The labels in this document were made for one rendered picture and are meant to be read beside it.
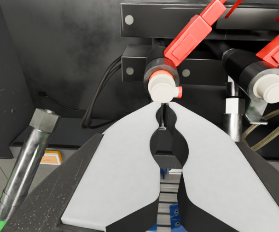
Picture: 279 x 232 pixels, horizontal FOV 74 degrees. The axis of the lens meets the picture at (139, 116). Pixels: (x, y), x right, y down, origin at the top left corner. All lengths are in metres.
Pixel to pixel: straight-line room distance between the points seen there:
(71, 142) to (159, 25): 0.31
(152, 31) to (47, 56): 0.29
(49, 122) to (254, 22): 0.24
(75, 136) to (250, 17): 0.39
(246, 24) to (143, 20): 0.12
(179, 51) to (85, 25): 0.29
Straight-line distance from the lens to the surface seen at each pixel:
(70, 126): 0.50
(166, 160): 0.41
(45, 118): 0.17
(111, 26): 0.41
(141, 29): 0.26
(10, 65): 0.50
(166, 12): 0.25
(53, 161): 0.45
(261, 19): 0.27
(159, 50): 0.18
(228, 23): 0.25
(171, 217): 0.77
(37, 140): 0.18
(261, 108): 0.18
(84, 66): 0.45
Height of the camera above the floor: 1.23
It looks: 57 degrees down
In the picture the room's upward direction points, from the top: 173 degrees counter-clockwise
